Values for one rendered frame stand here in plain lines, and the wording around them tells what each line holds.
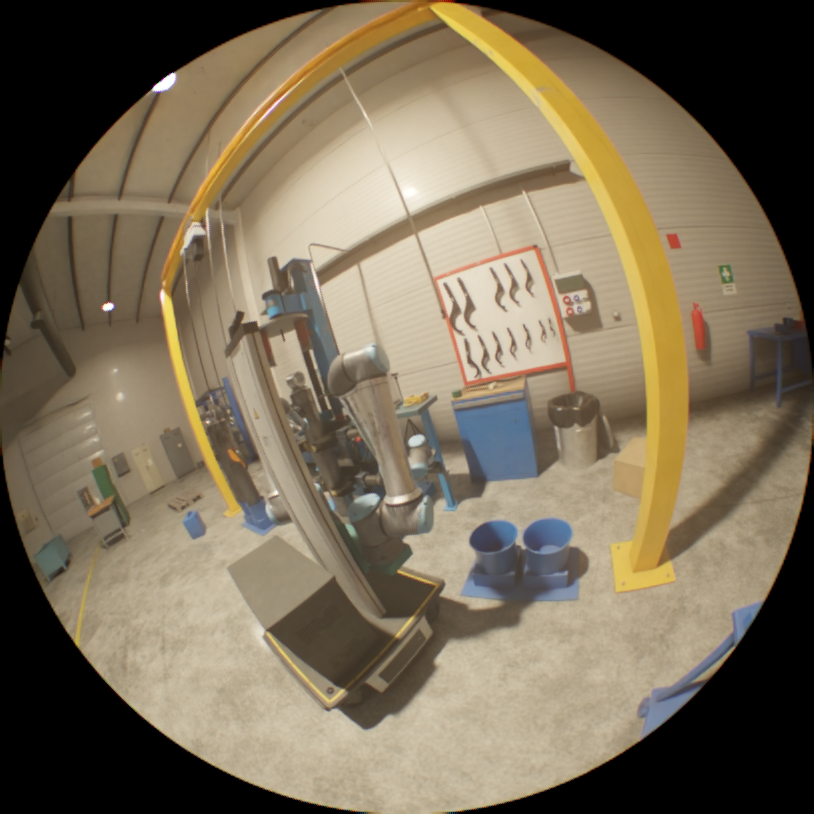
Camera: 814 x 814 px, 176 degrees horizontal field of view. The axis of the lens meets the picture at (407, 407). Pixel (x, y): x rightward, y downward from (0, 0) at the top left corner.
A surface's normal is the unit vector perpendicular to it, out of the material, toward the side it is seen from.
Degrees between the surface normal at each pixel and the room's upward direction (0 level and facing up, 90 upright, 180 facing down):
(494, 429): 90
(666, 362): 90
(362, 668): 0
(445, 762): 0
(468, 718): 0
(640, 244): 90
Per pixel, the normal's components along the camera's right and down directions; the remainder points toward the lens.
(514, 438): -0.45, 0.32
